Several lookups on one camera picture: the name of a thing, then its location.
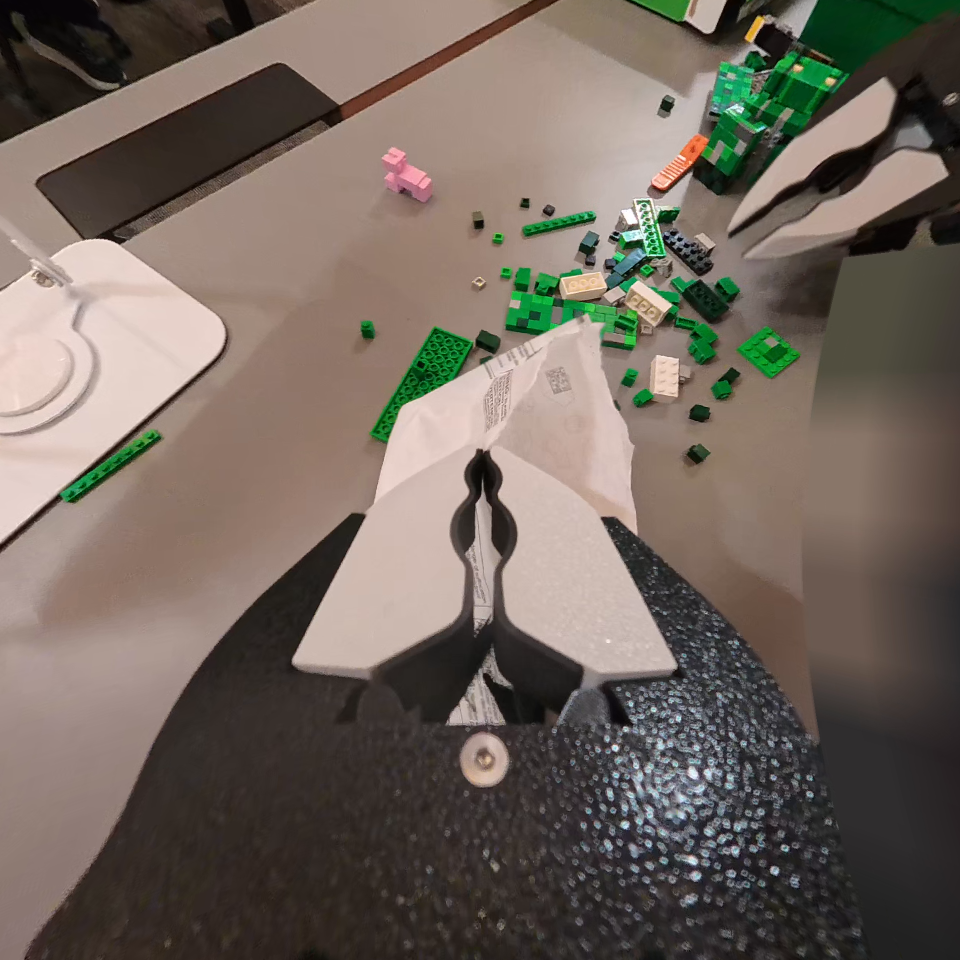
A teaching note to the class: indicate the large green brick plate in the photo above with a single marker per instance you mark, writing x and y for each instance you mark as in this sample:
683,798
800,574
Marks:
420,375

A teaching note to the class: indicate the orange brick separator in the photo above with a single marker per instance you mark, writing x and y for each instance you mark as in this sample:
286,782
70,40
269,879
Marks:
679,163

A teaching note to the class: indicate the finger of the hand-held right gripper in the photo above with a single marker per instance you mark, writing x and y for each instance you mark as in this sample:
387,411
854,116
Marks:
825,135
877,202

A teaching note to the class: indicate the green square brick plate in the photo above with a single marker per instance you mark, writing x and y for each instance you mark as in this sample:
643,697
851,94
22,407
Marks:
769,352

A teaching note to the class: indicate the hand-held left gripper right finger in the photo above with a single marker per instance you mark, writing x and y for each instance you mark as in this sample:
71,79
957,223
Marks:
585,592

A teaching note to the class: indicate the green toy box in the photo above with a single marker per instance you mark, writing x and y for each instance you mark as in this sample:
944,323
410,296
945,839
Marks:
660,11

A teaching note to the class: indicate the long green brick strip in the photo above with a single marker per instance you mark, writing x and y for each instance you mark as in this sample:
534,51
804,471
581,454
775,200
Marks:
559,223
112,465

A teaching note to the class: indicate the pink brick pig figure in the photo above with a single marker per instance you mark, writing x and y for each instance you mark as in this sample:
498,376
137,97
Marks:
405,176

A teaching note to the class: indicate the green storage bin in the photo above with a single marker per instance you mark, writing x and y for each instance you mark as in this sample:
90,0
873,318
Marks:
855,30

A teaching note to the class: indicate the torn white paper bag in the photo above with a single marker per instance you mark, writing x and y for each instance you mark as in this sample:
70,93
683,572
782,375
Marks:
570,442

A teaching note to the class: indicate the green brick creeper model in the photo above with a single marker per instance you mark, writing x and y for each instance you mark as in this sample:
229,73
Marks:
750,135

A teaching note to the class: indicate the cream toy brick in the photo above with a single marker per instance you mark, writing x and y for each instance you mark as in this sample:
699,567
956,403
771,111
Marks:
583,286
651,304
670,379

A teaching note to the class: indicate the grey desk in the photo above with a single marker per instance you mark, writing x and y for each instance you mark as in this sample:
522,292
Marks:
225,600
390,37

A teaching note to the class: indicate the black desk leg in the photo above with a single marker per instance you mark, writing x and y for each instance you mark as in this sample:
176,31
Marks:
232,19

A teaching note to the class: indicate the pile of loose toy bricks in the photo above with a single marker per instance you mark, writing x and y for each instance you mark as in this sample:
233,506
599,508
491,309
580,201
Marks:
709,300

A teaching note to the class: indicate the white stand base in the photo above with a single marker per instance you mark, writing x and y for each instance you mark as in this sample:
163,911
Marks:
135,337

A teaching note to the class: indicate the dark blue brick plate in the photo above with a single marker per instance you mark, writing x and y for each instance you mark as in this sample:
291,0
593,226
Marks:
688,250

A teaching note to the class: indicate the green patchwork brick panel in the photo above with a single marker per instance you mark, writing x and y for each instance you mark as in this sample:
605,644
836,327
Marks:
529,313

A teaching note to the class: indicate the green holed beam brick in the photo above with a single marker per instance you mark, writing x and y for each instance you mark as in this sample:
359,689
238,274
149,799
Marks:
649,227

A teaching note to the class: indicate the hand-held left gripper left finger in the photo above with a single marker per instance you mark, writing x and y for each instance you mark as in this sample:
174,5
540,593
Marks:
390,585

